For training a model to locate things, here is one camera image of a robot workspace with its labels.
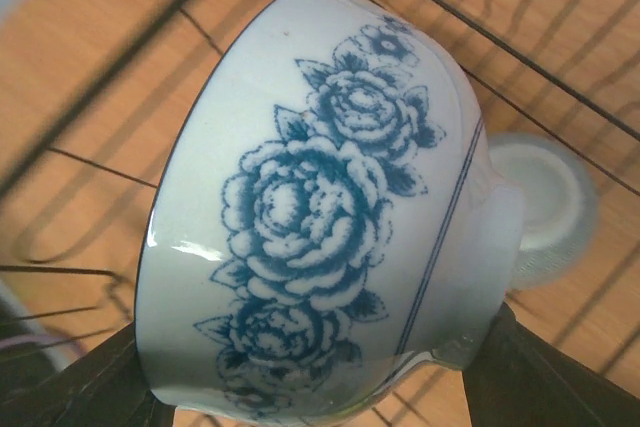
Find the grey dotted bowl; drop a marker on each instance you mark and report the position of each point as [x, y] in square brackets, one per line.
[561, 205]

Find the blue floral white bowl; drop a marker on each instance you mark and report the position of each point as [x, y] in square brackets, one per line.
[329, 219]

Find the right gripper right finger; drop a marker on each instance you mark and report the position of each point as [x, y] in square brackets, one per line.
[518, 379]

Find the black wire dish rack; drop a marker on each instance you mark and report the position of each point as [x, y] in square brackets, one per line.
[94, 94]

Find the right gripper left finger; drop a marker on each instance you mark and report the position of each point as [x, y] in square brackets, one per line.
[106, 387]

